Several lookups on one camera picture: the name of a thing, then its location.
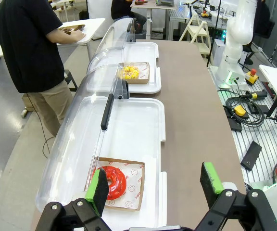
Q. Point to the white box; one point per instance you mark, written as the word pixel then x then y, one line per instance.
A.
pixel 217 51

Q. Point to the black flat device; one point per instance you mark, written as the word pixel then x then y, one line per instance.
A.
pixel 250 156

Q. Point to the person in black overshirt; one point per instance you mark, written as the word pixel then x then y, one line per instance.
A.
pixel 28 48

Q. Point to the large white table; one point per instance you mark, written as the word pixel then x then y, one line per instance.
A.
pixel 92 26

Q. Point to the brown cardboard donut box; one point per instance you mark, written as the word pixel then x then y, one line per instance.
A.
pixel 141 81
pixel 138 207

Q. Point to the cream step ladder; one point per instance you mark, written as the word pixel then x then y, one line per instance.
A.
pixel 197 31

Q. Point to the height adjustable grey desk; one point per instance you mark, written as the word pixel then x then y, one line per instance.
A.
pixel 153 6

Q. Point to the person's right hand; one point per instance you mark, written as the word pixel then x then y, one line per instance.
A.
pixel 79 36

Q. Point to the clear dome lid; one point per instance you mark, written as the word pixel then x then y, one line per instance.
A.
pixel 68 144
pixel 109 41

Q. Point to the red glazed donut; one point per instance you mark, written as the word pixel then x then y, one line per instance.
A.
pixel 117 185

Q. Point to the dark brown serving tray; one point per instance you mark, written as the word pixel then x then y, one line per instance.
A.
pixel 78 27

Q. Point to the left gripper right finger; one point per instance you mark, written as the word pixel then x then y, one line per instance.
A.
pixel 210 185

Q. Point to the person's right forearm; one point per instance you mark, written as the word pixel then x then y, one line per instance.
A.
pixel 61 39

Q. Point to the white printed paper liner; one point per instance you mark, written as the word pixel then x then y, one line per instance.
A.
pixel 143 71
pixel 133 183

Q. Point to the seated bystander in black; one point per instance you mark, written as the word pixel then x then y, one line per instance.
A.
pixel 121 9

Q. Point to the black frame stool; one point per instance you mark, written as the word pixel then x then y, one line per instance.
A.
pixel 71 77

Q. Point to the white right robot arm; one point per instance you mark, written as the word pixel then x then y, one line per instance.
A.
pixel 239 29

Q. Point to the white display tray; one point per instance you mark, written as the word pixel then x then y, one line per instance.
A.
pixel 133 134
pixel 153 53

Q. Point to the small black box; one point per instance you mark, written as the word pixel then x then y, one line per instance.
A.
pixel 235 125
pixel 261 108

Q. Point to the yellow sprinkled donut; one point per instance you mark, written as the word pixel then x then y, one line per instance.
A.
pixel 130 72

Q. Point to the chocolate glazed donut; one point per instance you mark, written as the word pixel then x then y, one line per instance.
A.
pixel 66 29

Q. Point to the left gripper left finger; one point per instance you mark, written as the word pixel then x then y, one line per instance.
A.
pixel 100 192

